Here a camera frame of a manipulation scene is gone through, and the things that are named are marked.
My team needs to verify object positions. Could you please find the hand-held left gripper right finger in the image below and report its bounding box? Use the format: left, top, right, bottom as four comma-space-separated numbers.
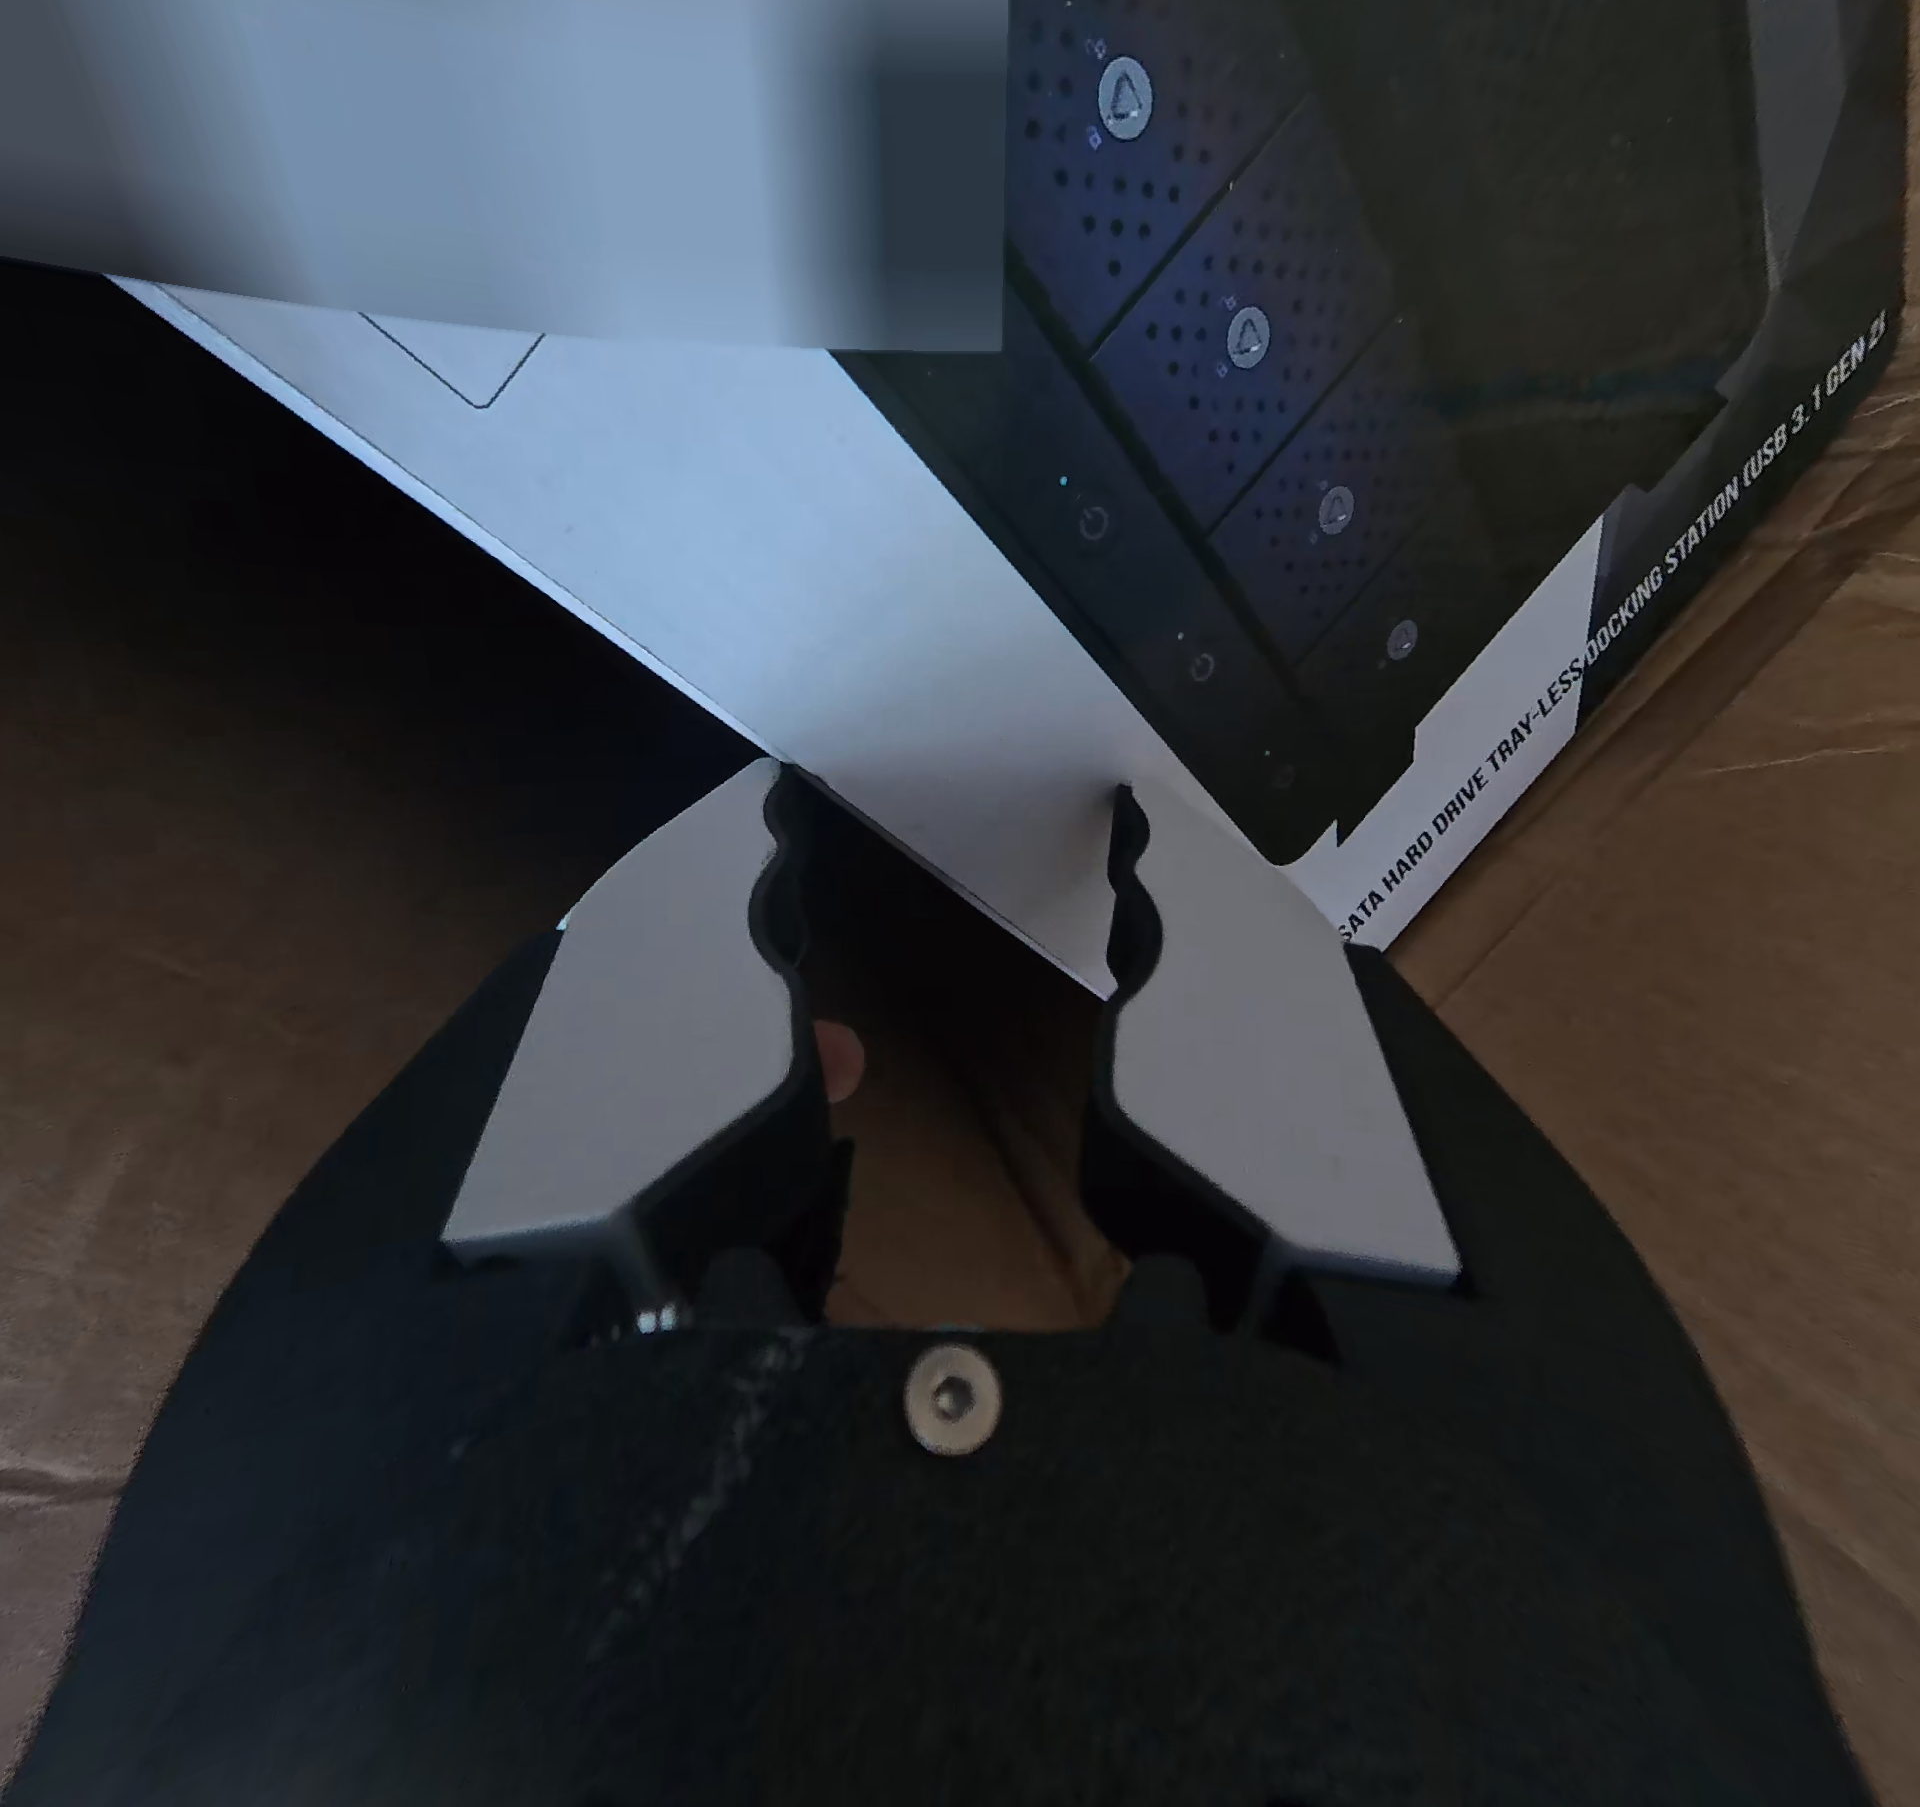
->
1080, 782, 1470, 1353

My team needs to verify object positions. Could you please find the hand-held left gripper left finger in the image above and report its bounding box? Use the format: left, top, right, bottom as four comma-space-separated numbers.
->
440, 756, 859, 1328

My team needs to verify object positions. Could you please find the brown cardboard box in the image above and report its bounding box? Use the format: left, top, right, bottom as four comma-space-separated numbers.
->
0, 255, 1920, 1538

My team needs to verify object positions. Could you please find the large white black product box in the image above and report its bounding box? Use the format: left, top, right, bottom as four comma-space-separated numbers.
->
104, 0, 1920, 1004

